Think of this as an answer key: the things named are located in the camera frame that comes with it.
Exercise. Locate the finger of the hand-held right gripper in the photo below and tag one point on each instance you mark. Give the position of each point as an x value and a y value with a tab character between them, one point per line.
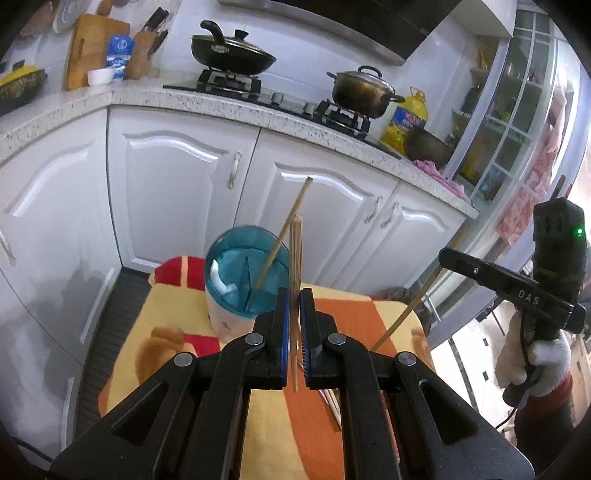
503	282

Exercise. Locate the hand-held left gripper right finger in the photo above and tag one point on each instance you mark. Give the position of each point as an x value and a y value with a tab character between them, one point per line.
305	327

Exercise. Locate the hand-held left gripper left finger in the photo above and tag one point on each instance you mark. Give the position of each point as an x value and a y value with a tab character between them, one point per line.
282	323

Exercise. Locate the white floral utensil holder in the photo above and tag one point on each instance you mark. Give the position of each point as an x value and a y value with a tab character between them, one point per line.
226	318

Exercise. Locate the wooden chopstick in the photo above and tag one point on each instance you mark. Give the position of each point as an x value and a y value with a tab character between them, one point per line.
301	249
286	226
294	258
415	295

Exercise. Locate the white chopstick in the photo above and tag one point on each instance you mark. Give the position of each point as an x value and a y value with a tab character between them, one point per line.
334	413

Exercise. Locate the person's right forearm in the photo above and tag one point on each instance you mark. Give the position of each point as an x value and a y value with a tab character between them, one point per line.
549	420

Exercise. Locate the person's right hand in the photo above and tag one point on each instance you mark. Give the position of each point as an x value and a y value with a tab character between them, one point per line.
549	364

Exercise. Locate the pink patterned hanging cloth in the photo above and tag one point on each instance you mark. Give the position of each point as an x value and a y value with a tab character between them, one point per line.
540	175

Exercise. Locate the white ceramic spoon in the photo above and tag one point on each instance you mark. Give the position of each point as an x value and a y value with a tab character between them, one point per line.
217	279

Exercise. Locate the orange yellow printed blanket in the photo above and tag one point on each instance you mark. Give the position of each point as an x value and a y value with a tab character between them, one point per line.
184	332

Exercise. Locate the pink dish cloth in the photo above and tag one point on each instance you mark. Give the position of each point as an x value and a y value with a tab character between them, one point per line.
443	177

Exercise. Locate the dark metal bowl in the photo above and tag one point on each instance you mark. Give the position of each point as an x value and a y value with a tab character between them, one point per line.
427	147

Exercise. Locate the white kitchen cabinet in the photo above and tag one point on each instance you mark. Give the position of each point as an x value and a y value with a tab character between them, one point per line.
184	194

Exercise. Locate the glass paned door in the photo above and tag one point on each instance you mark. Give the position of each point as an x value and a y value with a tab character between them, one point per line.
508	92

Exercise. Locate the dark ribbed floor mat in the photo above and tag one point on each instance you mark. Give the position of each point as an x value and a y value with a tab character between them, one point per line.
111	332

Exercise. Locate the yellow cooking oil bottle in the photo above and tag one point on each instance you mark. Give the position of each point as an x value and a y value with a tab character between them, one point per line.
406	120

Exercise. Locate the black gas stove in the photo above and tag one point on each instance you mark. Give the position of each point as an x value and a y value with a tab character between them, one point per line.
277	98

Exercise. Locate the steel pot with lid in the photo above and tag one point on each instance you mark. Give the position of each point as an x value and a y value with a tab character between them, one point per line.
360	94

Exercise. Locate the black lidded wok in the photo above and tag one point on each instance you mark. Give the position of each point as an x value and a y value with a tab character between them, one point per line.
231	53

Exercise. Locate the range hood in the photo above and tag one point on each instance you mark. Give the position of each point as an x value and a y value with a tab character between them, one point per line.
369	23

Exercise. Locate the wooden knife block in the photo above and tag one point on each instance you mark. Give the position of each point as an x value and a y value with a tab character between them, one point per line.
141	57

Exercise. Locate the small white bowl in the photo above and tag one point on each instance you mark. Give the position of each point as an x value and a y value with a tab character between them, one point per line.
100	77

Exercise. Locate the blue milk carton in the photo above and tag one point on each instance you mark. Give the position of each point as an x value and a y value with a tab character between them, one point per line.
121	55

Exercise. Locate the wooden cutting board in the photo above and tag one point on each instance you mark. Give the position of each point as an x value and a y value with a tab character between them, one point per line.
87	46

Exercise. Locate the yellow black pan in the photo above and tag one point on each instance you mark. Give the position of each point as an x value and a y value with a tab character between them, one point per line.
21	85

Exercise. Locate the grey round perforated plate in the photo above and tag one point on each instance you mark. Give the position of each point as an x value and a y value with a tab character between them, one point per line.
69	16

